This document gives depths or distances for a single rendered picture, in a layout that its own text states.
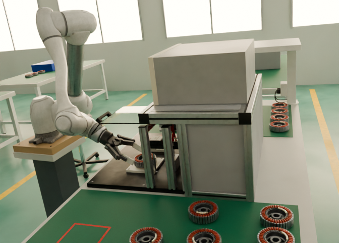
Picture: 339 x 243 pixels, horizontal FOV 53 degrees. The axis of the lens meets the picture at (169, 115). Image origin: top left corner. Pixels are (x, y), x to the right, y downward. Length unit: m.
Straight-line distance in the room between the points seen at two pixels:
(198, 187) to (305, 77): 5.02
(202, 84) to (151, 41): 5.26
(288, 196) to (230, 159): 0.28
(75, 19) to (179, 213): 1.15
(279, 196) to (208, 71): 0.57
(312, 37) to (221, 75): 4.89
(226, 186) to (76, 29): 1.14
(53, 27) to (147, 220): 1.09
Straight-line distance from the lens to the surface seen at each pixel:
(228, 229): 1.25
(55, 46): 1.85
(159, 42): 6.53
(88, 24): 1.95
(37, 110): 2.21
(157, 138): 1.60
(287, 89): 2.56
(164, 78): 1.39
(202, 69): 1.34
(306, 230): 1.27
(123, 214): 1.39
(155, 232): 1.21
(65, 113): 1.56
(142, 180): 1.57
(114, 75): 7.03
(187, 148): 1.34
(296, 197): 1.44
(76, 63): 2.07
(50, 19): 1.90
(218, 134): 1.30
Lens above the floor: 1.50
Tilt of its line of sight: 17 degrees down
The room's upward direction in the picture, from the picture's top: 6 degrees counter-clockwise
